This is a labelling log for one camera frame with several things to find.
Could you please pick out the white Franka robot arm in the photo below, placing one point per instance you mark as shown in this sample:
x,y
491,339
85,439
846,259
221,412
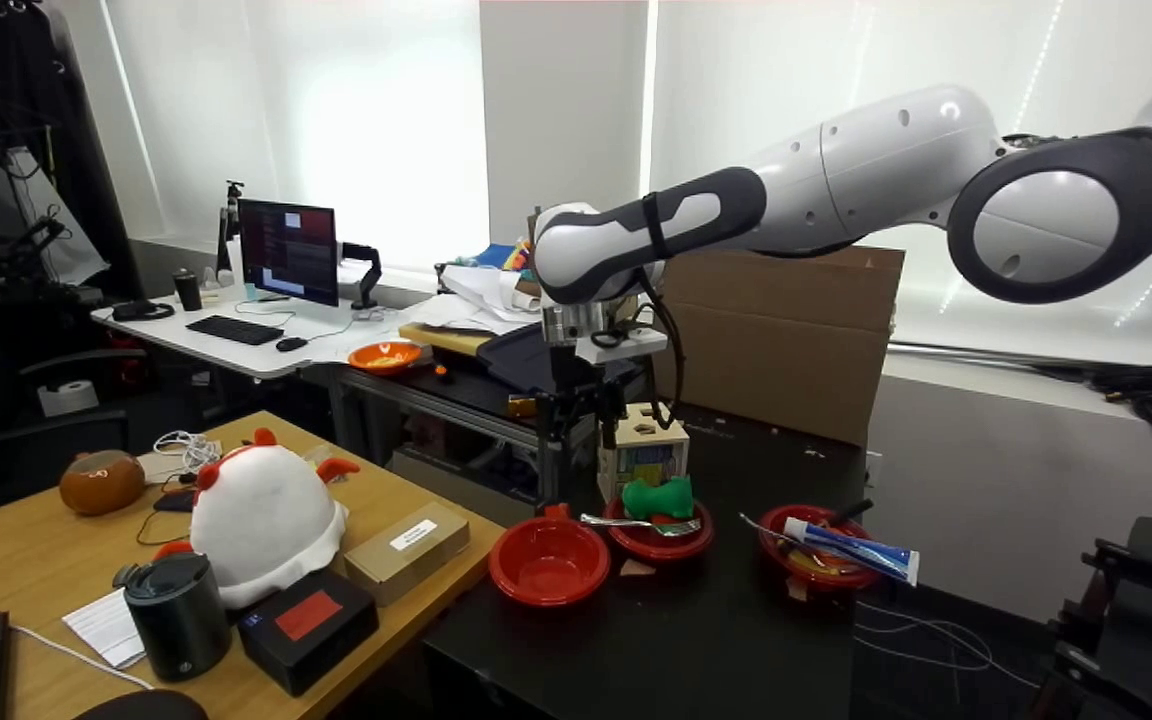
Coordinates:
x,y
868,173

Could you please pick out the stack of white papers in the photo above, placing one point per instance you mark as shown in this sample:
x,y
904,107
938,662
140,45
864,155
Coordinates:
x,y
483,293

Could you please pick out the large brown cardboard box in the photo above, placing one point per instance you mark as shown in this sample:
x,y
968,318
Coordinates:
x,y
789,347

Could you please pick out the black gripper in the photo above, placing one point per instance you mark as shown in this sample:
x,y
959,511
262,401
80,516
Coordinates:
x,y
589,381

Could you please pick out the white desk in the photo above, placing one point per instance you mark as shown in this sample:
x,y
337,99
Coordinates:
x,y
200,349

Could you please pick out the wooden desk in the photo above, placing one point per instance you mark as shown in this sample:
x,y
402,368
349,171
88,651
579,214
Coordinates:
x,y
16,562

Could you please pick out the black cup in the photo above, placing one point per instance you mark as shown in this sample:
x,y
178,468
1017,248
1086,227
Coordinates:
x,y
191,288

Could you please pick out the orange fruit toy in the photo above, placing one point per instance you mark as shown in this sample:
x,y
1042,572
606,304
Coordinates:
x,y
810,571

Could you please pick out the white spoon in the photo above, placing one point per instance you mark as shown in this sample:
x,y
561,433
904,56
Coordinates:
x,y
639,525

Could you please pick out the small black computer mouse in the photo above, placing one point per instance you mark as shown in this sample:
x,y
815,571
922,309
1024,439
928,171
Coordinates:
x,y
291,347

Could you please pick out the brown football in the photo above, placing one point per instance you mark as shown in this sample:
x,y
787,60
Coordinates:
x,y
101,480

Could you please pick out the hanging dark clothes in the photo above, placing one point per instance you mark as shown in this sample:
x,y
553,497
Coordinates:
x,y
2,133

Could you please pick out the red plastic bowl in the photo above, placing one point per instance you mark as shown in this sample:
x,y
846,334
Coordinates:
x,y
549,564

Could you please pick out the white paper sheet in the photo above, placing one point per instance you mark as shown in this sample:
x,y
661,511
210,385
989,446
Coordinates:
x,y
105,624

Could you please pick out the clear plastic bag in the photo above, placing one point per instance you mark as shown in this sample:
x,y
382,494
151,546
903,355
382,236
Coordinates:
x,y
178,459

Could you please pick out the black office chair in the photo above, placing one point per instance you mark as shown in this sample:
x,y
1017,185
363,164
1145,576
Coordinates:
x,y
16,401

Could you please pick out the red bowl with toothpaste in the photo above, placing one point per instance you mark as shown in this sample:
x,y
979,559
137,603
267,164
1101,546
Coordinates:
x,y
817,564

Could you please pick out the black mug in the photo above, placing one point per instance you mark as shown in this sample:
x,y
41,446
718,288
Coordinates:
x,y
178,619

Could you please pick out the black clamp rack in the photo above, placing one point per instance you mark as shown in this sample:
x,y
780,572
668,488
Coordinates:
x,y
1137,624

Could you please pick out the green plush toy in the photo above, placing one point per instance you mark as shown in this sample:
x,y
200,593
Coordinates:
x,y
657,497

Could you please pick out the large black oval mouse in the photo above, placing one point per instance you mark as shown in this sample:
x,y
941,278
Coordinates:
x,y
140,705

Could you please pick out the computer monitor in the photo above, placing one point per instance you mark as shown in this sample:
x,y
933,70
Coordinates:
x,y
291,248

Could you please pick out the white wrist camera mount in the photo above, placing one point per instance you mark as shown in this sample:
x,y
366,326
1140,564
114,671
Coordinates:
x,y
621,347

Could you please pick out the flat tan cardboard box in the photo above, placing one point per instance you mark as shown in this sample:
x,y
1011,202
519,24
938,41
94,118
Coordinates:
x,y
402,546

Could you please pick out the wooden shape sorter box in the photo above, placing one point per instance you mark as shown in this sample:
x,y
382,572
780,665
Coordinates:
x,y
649,446

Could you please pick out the red bowl with spoon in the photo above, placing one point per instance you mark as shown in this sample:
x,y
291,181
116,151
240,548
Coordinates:
x,y
661,546

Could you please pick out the thin white stick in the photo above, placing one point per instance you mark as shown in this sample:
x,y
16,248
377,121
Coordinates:
x,y
761,525

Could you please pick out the grey metal table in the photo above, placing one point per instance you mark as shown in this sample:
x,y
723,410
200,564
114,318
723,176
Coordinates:
x,y
471,412

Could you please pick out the black desk keyboard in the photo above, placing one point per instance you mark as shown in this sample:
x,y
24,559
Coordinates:
x,y
239,329

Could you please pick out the white blue toothpaste tube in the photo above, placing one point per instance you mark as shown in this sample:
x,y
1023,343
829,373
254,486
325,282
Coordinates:
x,y
859,548

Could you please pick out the orange bowl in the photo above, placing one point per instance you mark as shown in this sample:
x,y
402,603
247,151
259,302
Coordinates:
x,y
388,358

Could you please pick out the black headset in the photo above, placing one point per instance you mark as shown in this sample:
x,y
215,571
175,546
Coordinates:
x,y
140,309

